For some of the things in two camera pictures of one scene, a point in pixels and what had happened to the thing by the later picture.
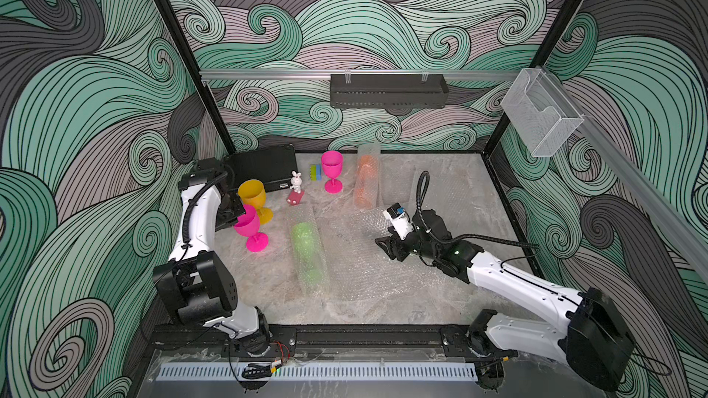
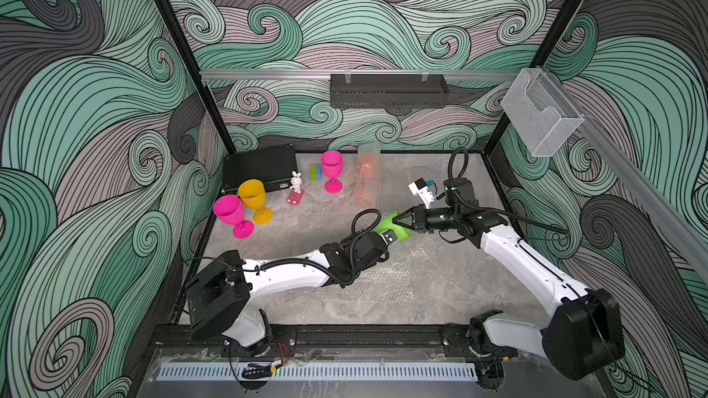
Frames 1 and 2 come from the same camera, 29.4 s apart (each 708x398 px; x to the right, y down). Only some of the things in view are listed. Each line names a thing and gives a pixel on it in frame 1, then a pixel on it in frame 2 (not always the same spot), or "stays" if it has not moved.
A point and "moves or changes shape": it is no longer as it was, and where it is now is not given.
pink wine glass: [332, 162] stays
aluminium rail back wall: [362, 73] stays
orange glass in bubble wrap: [367, 177] stays
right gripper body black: [411, 244] to [436, 218]
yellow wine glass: [253, 193] stays
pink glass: [248, 225] moves or changes shape
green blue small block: [314, 172] stays
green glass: [310, 255] moves or changes shape
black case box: [275, 167] stays
